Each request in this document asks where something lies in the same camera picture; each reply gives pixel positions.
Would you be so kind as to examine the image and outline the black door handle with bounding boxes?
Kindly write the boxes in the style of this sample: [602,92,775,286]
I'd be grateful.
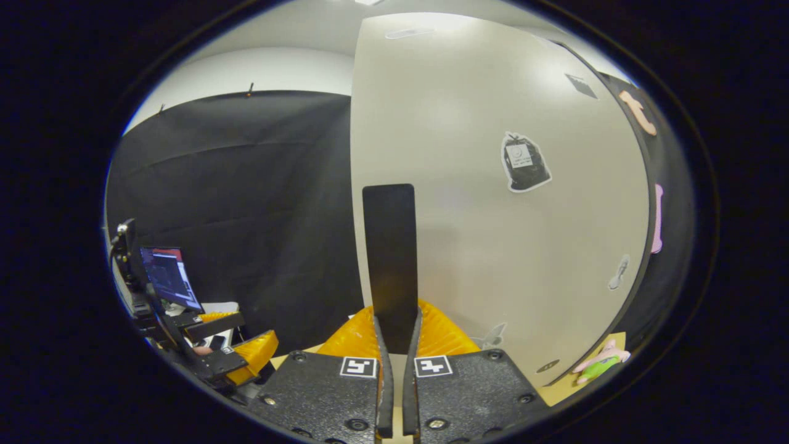
[362,183,419,355]

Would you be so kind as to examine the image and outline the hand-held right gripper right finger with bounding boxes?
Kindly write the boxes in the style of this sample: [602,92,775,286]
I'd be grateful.
[402,299,550,444]

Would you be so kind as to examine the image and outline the monitor screen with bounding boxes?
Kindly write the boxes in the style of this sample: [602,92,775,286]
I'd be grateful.
[139,247,205,312]

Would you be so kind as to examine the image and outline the beige cabinet door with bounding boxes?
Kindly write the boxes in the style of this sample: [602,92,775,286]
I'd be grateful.
[350,11,653,388]

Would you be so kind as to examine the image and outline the black backdrop cloth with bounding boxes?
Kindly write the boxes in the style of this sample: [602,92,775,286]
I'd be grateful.
[105,71,697,364]

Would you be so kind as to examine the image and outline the pink green plush toy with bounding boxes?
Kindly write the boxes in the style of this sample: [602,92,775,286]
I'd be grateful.
[572,338,632,387]

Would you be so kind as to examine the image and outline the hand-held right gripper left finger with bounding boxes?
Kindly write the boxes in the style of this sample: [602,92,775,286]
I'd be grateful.
[247,305,395,444]

